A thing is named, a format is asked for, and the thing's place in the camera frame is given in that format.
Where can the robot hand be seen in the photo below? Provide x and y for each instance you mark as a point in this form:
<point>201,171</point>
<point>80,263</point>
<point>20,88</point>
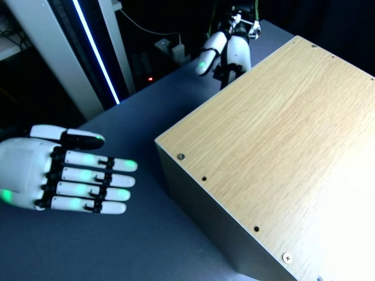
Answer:
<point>23,169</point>
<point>238,52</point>

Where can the light wooden box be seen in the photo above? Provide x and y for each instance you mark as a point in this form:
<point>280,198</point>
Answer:
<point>278,146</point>

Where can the grey power adapter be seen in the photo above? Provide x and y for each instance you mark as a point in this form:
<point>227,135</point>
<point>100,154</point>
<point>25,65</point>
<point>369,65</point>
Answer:
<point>178,52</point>

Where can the black power strip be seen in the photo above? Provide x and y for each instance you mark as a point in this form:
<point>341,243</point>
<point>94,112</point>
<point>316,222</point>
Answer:
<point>143,68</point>

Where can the white column with light strip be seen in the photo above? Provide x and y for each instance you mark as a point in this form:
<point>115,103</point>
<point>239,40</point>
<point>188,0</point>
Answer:
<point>58,58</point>

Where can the white shelf board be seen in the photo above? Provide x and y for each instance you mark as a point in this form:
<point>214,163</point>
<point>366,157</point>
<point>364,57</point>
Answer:
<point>7,51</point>

